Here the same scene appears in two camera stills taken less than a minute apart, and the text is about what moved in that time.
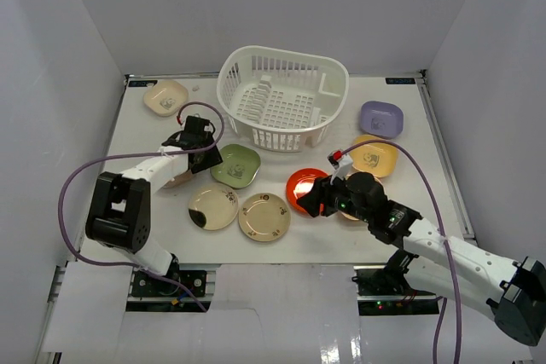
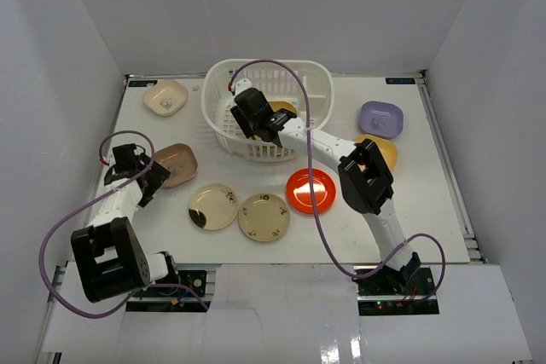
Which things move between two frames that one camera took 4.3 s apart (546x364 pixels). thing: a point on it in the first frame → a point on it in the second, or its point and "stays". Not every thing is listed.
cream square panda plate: [165, 98] stays
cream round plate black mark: [213, 206] stays
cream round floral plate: [264, 216] stays
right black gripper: [320, 193] → [242, 123]
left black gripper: [206, 158] → [154, 179]
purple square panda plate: [381, 118] stays
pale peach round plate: [349, 216] → [282, 105]
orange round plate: [298, 183] stays
